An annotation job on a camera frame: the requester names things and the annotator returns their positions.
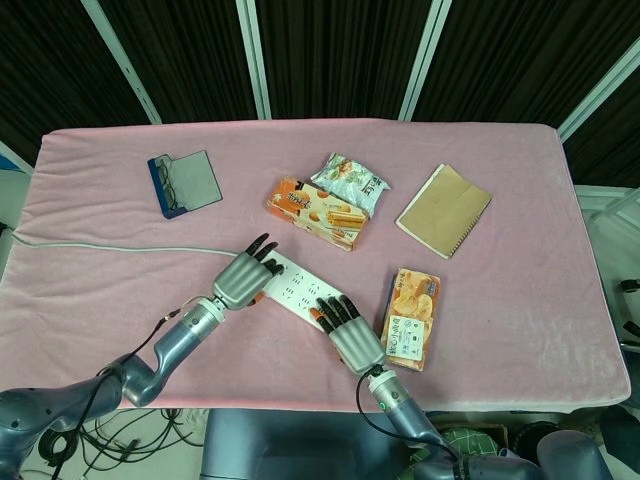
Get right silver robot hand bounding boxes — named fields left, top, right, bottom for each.
left=308, top=294, right=390, bottom=375

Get grey power strip cable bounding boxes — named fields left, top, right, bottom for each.
left=12, top=230, right=242, bottom=257

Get white green snack bag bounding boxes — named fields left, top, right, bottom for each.
left=309, top=152, right=392, bottom=211

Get pink tablecloth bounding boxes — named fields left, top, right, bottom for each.
left=0, top=117, right=632, bottom=419

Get white power strip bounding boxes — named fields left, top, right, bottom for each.
left=262, top=251, right=362, bottom=335

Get black folding screen panel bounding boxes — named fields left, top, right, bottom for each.
left=92, top=0, right=264, bottom=124
left=559, top=49, right=640, bottom=189
left=0, top=0, right=154, bottom=166
left=249, top=0, right=436, bottom=121
left=412, top=0, right=640, bottom=126

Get brown spiral notebook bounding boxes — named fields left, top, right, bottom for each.
left=395, top=163, right=494, bottom=260

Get white metal frame table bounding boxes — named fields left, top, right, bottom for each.
left=573, top=183, right=640, bottom=401

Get black floor cables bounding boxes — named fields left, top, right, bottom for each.
left=19, top=407, right=209, bottom=480

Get blue glasses case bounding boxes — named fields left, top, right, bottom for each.
left=147, top=149, right=224, bottom=221

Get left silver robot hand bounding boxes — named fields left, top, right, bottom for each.
left=212, top=232, right=287, bottom=311

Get orange egg roll box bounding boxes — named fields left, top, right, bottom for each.
left=264, top=175, right=371, bottom=251

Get orange potato chips box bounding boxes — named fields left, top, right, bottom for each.
left=374, top=267, right=442, bottom=374

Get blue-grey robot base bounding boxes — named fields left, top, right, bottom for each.
left=202, top=408, right=419, bottom=480

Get dark-framed eyeglasses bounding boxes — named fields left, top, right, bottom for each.
left=154, top=157, right=185, bottom=211

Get green checkered cloth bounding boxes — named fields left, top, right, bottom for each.
left=439, top=424, right=501, bottom=457

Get black round bin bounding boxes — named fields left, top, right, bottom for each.
left=517, top=422, right=569, bottom=451

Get white-framed blue board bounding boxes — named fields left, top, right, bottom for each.
left=0, top=141, right=34, bottom=174

